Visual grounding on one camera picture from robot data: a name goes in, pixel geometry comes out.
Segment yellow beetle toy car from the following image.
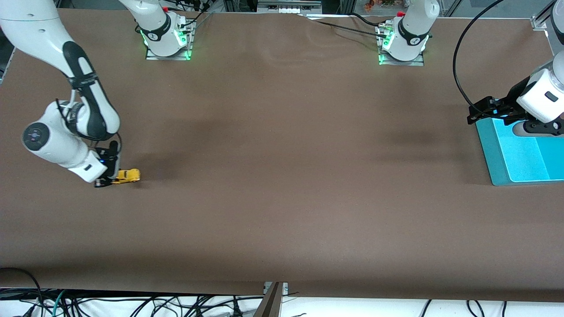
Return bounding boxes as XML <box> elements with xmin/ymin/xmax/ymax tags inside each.
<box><xmin>112</xmin><ymin>169</ymin><xmax>141</xmax><ymax>184</ymax></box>

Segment teal plastic bin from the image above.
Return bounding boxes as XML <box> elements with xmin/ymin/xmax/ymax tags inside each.
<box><xmin>476</xmin><ymin>99</ymin><xmax>564</xmax><ymax>187</ymax></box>

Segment brown table cover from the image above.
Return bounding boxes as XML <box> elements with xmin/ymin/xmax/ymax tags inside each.
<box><xmin>0</xmin><ymin>8</ymin><xmax>564</xmax><ymax>302</ymax></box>

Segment grey background equipment box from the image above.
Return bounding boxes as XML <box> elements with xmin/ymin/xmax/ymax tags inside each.
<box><xmin>257</xmin><ymin>0</ymin><xmax>322</xmax><ymax>14</ymax></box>

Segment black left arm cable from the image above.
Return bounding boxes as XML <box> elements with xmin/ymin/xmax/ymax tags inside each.
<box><xmin>453</xmin><ymin>0</ymin><xmax>505</xmax><ymax>117</ymax></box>

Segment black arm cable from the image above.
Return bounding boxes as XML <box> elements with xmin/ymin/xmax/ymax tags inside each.
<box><xmin>56</xmin><ymin>86</ymin><xmax>123</xmax><ymax>155</ymax></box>
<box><xmin>453</xmin><ymin>0</ymin><xmax>505</xmax><ymax>117</ymax></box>

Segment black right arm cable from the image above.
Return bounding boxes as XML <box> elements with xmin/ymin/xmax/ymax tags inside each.
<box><xmin>56</xmin><ymin>86</ymin><xmax>123</xmax><ymax>155</ymax></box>

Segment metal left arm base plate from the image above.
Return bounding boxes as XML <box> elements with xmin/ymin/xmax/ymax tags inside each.
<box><xmin>377</xmin><ymin>24</ymin><xmax>426</xmax><ymax>66</ymax></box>

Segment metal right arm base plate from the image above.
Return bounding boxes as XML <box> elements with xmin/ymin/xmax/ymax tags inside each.
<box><xmin>145</xmin><ymin>20</ymin><xmax>194</xmax><ymax>61</ymax></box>

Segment black looped floor cable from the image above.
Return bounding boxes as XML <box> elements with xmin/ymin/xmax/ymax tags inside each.
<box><xmin>0</xmin><ymin>267</ymin><xmax>45</xmax><ymax>317</ymax></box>

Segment teal floor cable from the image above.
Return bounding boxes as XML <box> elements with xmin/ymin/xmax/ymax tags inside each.
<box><xmin>52</xmin><ymin>289</ymin><xmax>67</xmax><ymax>317</ymax></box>

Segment short black base cable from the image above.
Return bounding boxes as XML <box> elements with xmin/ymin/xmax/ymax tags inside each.
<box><xmin>350</xmin><ymin>12</ymin><xmax>384</xmax><ymax>28</ymax></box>

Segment long black cable on cover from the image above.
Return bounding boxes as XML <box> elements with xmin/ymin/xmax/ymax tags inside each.
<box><xmin>300</xmin><ymin>14</ymin><xmax>388</xmax><ymax>38</ymax></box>

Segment black right base cables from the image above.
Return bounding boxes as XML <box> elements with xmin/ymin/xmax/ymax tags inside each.
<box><xmin>174</xmin><ymin>0</ymin><xmax>214</xmax><ymax>29</ymax></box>

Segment black floor cable tangle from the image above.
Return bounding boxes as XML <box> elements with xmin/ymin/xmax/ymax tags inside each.
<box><xmin>0</xmin><ymin>288</ymin><xmax>265</xmax><ymax>317</ymax></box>

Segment dark centre post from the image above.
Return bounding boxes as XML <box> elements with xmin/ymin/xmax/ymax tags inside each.
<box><xmin>253</xmin><ymin>282</ymin><xmax>285</xmax><ymax>317</ymax></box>

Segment silver table edge bracket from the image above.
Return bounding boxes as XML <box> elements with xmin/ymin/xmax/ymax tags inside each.
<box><xmin>263</xmin><ymin>282</ymin><xmax>289</xmax><ymax>296</ymax></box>

